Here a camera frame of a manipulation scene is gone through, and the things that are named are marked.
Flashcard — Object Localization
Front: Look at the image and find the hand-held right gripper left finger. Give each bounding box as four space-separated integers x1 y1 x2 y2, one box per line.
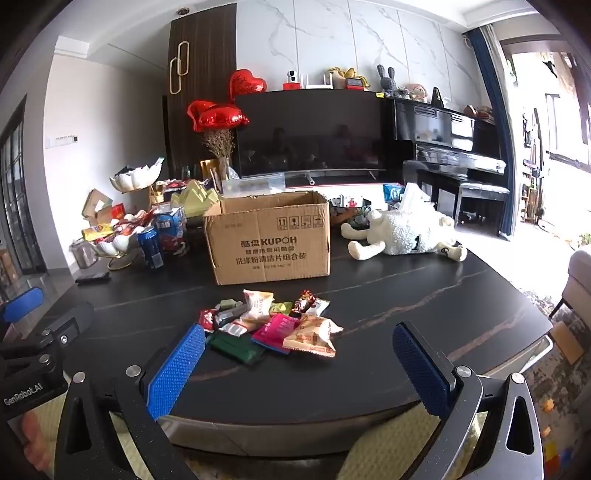
54 323 206 480

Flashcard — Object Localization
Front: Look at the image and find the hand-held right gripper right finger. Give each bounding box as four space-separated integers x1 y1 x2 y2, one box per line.
392 322 546 480

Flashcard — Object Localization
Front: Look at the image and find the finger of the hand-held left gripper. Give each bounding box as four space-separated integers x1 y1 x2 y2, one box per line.
34 302 95 357
2 286 44 325

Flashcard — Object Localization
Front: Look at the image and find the pile of mixed snack packets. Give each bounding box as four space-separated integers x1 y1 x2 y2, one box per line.
198 288 345 367

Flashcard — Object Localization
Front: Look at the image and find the brown cardboard box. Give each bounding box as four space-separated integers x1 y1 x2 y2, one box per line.
203 191 332 286

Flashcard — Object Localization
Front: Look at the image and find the person's left hand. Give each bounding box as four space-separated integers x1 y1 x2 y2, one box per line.
18 410 54 472

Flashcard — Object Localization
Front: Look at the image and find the white bowl on gold stand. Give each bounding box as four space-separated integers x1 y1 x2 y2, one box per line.
92 231 144 271

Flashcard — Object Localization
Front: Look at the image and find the blue drink can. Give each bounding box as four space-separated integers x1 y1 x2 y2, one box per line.
137 226 164 270

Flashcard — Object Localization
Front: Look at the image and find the heap of colourful snack bags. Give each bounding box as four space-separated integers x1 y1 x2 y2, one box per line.
83 210 158 245

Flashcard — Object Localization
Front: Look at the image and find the black framed glass door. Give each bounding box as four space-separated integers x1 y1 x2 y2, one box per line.
0 95 47 278

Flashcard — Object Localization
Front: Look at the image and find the open cardboard carton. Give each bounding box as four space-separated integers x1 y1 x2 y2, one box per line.
82 188 114 220

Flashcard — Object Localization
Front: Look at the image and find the blue snack box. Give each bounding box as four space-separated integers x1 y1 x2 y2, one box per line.
154 207 188 254

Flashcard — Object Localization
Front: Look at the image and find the white plush sheep toy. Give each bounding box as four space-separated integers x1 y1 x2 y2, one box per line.
341 206 468 262

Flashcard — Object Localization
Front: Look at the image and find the brown cardboard sheet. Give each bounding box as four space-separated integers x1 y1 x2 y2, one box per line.
551 320 585 365

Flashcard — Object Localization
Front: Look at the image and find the yellow-green mountain-shaped box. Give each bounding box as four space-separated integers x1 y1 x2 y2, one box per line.
171 179 222 217

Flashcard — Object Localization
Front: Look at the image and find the dark glass bowl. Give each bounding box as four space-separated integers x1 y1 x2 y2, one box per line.
329 196 372 227

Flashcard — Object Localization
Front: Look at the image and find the white tissue paper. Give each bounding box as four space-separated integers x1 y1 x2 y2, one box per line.
398 182 432 210

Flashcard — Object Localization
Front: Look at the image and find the grey upholstered chair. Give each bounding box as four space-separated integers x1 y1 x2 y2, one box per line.
549 247 591 319

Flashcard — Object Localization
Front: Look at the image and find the black piano bench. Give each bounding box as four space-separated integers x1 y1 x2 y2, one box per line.
455 181 512 222

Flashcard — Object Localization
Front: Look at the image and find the clear plastic box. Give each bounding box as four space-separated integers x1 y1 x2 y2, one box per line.
222 173 287 195

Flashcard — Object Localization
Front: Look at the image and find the dried flower bouquet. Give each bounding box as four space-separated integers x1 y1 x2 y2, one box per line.
203 128 236 181

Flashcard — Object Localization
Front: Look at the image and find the red heart balloon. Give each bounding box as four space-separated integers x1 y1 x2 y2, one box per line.
187 100 218 134
198 107 250 132
230 69 267 100

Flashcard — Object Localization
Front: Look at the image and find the black upright piano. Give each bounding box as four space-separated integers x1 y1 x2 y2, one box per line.
387 96 507 232

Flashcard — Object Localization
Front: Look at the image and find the black television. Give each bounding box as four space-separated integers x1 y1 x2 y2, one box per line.
232 89 389 180

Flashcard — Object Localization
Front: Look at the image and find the blue curtain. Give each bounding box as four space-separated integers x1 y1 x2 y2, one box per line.
463 25 518 236

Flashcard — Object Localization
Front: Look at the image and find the grey plush bunny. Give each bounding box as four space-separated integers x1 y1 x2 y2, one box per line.
376 65 399 99

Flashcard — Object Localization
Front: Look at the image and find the gold figurine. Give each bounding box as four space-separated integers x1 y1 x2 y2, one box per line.
329 67 370 90

